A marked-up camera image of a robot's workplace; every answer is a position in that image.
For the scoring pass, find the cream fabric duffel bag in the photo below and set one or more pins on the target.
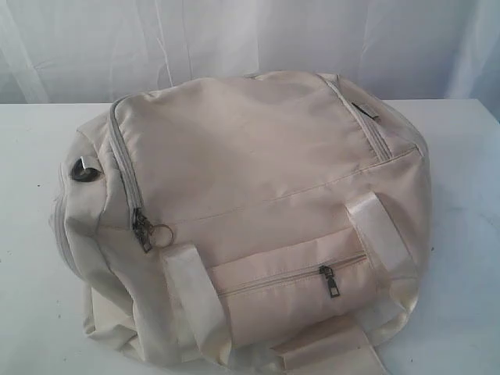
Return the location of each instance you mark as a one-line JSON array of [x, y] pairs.
[[278, 224]]

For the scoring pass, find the white backdrop curtain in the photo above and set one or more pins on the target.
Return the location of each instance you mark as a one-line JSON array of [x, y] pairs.
[[98, 51]]

